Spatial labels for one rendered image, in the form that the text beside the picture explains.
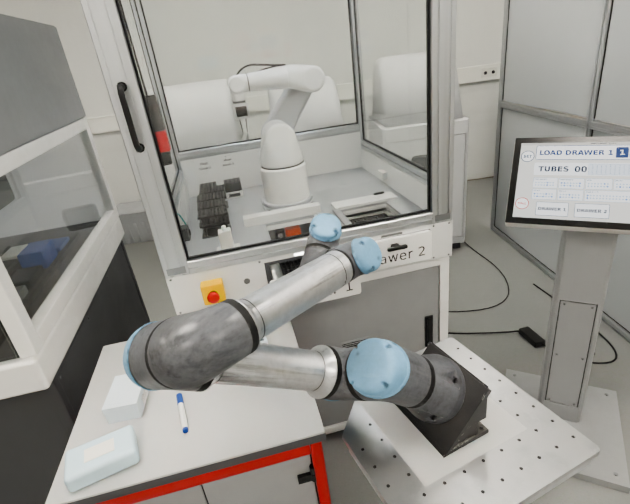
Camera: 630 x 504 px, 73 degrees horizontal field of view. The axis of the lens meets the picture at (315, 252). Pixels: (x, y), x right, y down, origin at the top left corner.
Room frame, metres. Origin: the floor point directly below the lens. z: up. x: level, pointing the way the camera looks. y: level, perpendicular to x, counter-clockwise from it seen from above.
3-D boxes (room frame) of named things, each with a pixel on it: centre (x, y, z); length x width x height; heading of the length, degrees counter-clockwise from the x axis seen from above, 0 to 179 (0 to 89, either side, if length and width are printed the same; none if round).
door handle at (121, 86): (1.24, 0.45, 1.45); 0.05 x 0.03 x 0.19; 10
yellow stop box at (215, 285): (1.25, 0.35, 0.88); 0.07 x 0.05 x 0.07; 100
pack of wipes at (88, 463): (0.72, 0.55, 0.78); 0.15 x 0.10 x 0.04; 114
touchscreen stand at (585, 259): (1.28, -0.93, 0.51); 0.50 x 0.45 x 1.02; 150
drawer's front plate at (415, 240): (1.37, -0.28, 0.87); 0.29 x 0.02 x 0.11; 100
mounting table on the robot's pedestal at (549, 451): (0.71, -0.24, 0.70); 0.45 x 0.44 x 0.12; 22
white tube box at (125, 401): (0.90, 0.55, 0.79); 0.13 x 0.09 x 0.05; 5
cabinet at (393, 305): (1.80, 0.06, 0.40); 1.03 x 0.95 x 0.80; 100
